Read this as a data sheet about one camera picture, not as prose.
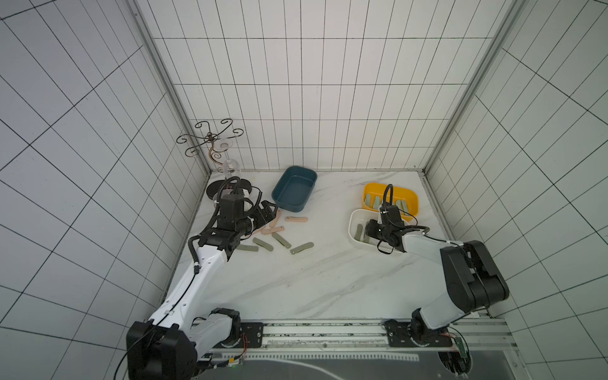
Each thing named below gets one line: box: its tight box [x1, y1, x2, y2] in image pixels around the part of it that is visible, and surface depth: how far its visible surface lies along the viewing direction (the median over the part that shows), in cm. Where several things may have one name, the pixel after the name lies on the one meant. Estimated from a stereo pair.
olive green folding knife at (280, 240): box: [271, 232, 293, 249], surface depth 97 cm
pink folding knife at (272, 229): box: [261, 225, 285, 235], surface depth 100 cm
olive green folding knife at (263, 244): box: [252, 236, 274, 252], surface depth 96 cm
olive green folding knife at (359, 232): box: [353, 223, 363, 241], surface depth 98 cm
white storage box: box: [348, 208, 380, 248], surface depth 99 cm
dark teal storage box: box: [271, 165, 318, 213], surface depth 115 cm
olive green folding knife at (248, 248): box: [236, 244, 259, 252], surface depth 94 cm
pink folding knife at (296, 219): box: [285, 216, 309, 223], surface depth 104 cm
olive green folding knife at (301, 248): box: [289, 242, 315, 255], surface depth 94 cm
